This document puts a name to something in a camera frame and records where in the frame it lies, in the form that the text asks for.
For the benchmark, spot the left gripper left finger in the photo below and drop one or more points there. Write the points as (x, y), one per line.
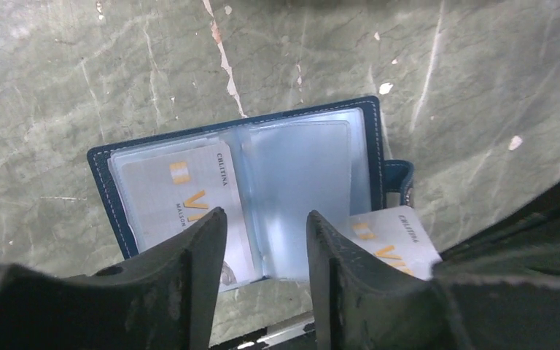
(163, 298)

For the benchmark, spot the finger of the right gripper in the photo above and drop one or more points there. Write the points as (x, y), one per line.
(520, 252)

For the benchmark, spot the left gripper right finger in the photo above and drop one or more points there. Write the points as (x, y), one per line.
(362, 303)

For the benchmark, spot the silver VIP card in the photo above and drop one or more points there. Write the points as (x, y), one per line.
(166, 191)
(396, 237)

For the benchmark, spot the navy blue card holder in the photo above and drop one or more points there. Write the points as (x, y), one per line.
(327, 158)

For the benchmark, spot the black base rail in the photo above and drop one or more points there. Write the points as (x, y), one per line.
(296, 333)

